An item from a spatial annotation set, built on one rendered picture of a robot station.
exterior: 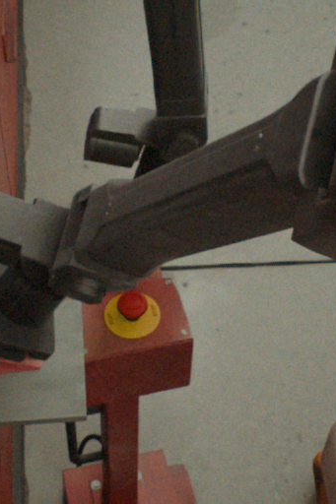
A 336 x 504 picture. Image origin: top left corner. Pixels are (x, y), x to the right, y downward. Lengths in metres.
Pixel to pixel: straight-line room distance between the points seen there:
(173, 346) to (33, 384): 0.33
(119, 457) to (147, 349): 0.43
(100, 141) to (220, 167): 0.62
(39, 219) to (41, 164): 1.73
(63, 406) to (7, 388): 0.06
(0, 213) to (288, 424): 1.39
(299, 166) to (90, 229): 0.28
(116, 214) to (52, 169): 1.84
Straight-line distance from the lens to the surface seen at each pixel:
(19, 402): 0.95
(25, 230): 0.79
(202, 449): 2.05
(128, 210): 0.65
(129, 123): 1.15
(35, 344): 0.88
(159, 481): 1.88
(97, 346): 1.24
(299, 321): 2.24
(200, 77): 1.05
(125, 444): 1.61
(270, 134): 0.50
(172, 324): 1.26
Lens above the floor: 1.82
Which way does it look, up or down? 51 degrees down
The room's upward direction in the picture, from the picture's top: 3 degrees clockwise
